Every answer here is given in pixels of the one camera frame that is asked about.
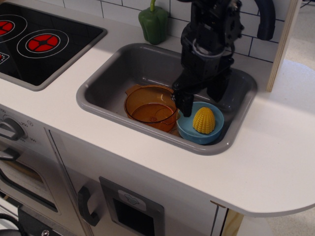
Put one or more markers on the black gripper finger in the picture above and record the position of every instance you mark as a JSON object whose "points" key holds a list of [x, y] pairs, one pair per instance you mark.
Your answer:
{"points": [[184, 102], [217, 86]]}

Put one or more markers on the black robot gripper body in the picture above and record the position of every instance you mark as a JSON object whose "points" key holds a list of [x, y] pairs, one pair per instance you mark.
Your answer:
{"points": [[200, 67]]}

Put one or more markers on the yellow toy corn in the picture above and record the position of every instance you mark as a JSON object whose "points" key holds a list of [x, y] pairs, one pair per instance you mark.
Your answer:
{"points": [[204, 121]]}

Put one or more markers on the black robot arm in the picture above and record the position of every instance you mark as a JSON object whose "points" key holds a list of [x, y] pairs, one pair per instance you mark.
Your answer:
{"points": [[214, 26]]}

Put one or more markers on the blue bowl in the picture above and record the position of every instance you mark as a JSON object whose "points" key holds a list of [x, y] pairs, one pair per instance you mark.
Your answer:
{"points": [[186, 130]]}

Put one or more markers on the grey sink basin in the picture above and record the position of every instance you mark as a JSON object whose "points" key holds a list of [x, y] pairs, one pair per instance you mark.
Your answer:
{"points": [[104, 93]]}

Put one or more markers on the orange transparent pot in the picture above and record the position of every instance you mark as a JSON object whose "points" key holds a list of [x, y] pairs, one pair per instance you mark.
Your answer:
{"points": [[151, 105]]}

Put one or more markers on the green toy bell pepper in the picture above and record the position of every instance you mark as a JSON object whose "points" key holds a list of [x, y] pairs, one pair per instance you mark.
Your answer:
{"points": [[153, 21]]}

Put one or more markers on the dark grey faucet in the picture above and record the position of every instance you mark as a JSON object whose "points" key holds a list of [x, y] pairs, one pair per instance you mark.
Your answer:
{"points": [[267, 13]]}

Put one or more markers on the wooden side panel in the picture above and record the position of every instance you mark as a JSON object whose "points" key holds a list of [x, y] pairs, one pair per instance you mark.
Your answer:
{"points": [[291, 17]]}

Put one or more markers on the grey dispenser panel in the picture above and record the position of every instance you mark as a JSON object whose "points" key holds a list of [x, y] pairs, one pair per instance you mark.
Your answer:
{"points": [[133, 211]]}

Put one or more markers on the black toy stovetop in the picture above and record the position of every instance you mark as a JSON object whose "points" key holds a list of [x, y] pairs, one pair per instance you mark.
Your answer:
{"points": [[37, 47]]}

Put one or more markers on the oven door with window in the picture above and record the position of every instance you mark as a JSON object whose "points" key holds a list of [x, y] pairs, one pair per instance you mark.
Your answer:
{"points": [[35, 181]]}

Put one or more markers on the grey oven knob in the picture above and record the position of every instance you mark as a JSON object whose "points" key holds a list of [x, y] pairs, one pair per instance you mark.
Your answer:
{"points": [[11, 130]]}

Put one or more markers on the black cabinet door handle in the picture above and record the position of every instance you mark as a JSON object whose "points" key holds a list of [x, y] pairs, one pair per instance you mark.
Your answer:
{"points": [[83, 197]]}

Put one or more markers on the grey oven door handle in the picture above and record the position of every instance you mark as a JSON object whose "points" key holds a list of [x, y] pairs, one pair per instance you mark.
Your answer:
{"points": [[9, 155]]}

